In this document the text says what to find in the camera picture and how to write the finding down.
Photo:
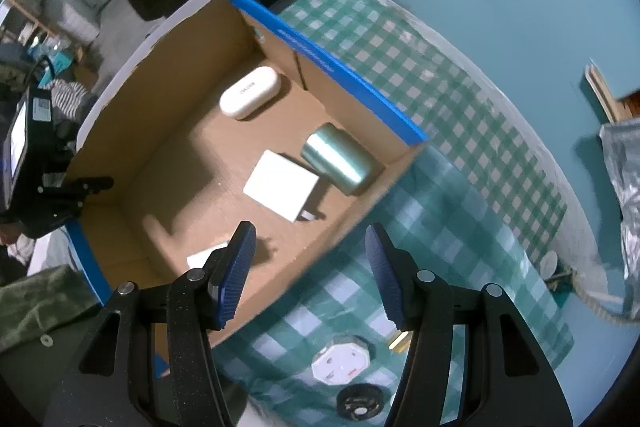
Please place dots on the green checkered tablecloth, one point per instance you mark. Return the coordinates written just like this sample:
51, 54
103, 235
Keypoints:
450, 107

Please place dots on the striped cloth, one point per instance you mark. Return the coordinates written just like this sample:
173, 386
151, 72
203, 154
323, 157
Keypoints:
75, 99

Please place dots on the black round ashtray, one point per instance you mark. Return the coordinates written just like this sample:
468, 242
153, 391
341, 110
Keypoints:
350, 399

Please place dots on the silver foil curtain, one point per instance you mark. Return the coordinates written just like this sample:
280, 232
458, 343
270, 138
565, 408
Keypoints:
627, 187

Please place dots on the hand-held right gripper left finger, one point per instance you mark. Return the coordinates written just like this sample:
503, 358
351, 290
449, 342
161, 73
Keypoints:
235, 277

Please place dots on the blue cardboard box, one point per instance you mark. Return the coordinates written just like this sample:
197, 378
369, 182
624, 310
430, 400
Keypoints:
175, 147

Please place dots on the green camouflage cloth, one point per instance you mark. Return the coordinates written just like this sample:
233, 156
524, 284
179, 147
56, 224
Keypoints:
35, 302

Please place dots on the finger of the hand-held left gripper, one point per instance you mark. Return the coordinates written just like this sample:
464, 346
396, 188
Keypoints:
75, 192

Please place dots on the teal metal can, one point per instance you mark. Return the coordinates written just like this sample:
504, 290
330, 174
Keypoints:
337, 159

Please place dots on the white cup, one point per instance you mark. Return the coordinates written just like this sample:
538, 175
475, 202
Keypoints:
548, 264

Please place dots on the white earbud case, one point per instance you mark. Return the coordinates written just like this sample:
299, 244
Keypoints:
248, 93

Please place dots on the grey octagonal socket adapter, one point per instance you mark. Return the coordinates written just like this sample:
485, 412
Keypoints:
340, 359

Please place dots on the pink yellow lighter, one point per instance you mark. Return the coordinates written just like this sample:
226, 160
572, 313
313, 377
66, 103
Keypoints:
400, 341

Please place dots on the clear plastic sheet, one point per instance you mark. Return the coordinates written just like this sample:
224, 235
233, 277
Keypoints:
475, 257

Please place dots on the white power adapter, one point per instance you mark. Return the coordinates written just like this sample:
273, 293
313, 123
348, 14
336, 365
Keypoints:
277, 184
200, 259

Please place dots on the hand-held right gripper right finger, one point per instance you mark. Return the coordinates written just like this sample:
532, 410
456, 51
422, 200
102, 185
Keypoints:
385, 277

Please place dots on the wooden strip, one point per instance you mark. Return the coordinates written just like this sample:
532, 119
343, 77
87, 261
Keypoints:
597, 87

